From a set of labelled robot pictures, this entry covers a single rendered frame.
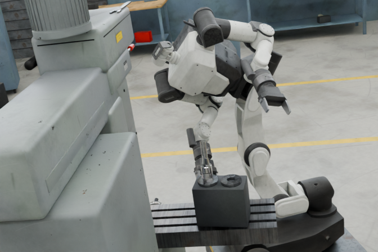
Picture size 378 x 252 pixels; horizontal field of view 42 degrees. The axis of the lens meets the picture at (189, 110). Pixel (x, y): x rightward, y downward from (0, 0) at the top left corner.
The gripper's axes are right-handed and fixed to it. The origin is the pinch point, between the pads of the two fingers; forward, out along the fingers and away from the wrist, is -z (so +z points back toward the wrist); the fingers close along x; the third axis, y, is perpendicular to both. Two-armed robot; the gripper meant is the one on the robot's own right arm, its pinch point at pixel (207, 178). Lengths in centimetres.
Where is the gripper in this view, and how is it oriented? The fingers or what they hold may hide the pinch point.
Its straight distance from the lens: 238.2
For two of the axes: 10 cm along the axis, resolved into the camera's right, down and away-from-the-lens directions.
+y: 5.6, -5.1, -6.6
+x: -8.2, -1.8, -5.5
